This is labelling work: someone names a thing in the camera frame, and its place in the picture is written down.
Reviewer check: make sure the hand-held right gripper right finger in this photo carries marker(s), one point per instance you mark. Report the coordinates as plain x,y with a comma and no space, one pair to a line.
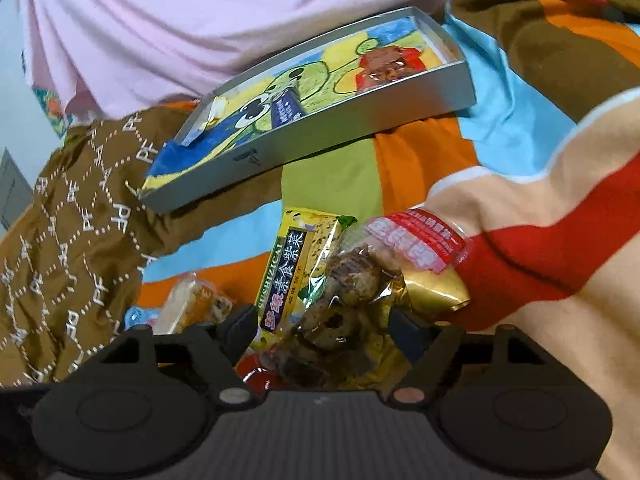
400,325

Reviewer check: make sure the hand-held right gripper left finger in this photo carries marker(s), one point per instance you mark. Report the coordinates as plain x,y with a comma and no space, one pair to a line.
244,321

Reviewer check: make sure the clear gold cookie packet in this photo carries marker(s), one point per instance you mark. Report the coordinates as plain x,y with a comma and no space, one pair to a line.
415,247
330,332

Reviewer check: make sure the yellow seaweed cracker packet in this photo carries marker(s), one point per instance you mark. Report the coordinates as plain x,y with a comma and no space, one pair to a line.
295,260

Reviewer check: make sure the grey box with colourful drawing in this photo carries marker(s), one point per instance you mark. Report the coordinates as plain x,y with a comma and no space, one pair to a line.
320,142

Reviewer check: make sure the red snack packet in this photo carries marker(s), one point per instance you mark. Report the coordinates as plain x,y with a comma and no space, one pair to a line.
390,67

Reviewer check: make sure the small red packet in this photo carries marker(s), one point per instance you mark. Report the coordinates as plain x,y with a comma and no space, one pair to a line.
255,377

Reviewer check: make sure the colourful striped blanket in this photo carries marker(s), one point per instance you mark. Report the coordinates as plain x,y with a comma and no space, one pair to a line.
525,200

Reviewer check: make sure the brown patterned cloth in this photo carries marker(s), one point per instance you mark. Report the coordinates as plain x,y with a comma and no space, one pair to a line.
75,240

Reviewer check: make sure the small white yellow snack packet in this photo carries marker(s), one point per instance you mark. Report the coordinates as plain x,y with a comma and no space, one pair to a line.
212,110

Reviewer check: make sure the grey door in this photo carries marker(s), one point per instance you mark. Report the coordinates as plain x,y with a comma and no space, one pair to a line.
12,185

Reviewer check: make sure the pink cloth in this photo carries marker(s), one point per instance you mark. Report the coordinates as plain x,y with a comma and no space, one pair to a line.
200,20

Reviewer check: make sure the colourful wall poster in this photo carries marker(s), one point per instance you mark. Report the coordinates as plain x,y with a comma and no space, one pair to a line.
50,107

